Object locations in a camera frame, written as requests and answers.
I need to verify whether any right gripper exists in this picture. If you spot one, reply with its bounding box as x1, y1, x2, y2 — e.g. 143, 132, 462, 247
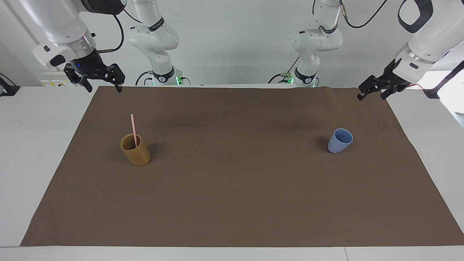
64, 50, 126, 93

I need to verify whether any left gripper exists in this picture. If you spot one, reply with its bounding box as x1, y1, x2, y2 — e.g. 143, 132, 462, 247
357, 58, 411, 101

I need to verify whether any blue cup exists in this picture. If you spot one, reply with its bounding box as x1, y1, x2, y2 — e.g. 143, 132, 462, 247
327, 128, 354, 154

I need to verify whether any brown cup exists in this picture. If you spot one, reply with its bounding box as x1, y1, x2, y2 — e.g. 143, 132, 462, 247
120, 133, 151, 167

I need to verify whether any black stand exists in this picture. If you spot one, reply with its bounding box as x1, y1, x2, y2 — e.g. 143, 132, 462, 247
0, 72, 21, 97
422, 60, 464, 99

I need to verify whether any pink straw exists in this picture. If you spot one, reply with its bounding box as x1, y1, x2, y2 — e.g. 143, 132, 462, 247
130, 113, 138, 149

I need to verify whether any black cable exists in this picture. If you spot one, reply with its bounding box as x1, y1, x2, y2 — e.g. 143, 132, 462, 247
287, 56, 301, 74
97, 14, 125, 54
268, 73, 291, 84
135, 71, 155, 87
339, 0, 389, 29

